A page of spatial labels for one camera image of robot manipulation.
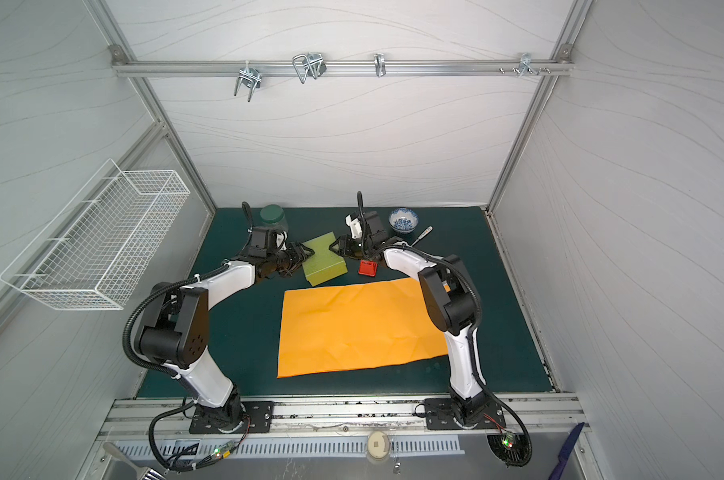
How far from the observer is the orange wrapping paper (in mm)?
842

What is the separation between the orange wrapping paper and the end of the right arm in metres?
0.16

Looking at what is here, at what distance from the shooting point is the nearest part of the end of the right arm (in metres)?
0.79
